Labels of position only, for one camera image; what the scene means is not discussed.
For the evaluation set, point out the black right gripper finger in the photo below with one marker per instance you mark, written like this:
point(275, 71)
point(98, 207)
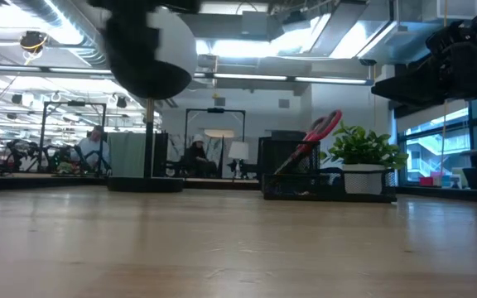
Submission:
point(416, 89)

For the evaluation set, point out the black mesh desk organizer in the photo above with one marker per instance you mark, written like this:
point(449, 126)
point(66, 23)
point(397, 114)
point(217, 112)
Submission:
point(304, 190)

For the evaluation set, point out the green plant in white pot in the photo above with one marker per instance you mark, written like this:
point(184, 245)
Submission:
point(358, 145)

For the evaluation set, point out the pink box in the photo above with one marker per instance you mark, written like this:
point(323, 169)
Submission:
point(426, 181)

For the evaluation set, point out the ceiling light strip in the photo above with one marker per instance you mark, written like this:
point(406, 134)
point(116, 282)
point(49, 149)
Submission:
point(255, 77)

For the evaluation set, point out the person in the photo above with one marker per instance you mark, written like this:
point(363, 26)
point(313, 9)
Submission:
point(199, 159)
point(91, 149)

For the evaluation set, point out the white globe table lamp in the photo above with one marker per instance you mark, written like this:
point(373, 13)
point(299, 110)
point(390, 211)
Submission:
point(176, 45)

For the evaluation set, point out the black partition panel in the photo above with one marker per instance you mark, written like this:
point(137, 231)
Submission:
point(160, 155)

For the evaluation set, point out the green partition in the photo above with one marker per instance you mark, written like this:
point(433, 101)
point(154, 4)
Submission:
point(124, 155)

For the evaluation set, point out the black ceiling-hung device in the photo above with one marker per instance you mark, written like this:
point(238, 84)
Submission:
point(33, 41)

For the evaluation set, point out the dome security camera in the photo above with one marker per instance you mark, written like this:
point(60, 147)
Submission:
point(367, 62)

